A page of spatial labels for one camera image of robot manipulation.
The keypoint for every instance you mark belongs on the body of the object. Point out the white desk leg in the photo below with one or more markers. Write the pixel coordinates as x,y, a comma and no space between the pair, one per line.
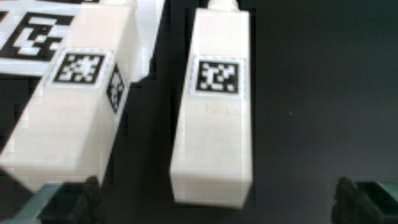
212,152
59,146

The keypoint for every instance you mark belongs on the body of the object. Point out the fiducial marker sheet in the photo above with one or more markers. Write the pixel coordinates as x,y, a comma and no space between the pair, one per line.
34,26

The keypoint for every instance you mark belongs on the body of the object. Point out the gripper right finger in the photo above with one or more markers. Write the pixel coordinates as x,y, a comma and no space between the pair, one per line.
366,202

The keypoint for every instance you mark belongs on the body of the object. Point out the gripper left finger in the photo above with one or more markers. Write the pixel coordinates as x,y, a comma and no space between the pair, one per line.
66,204

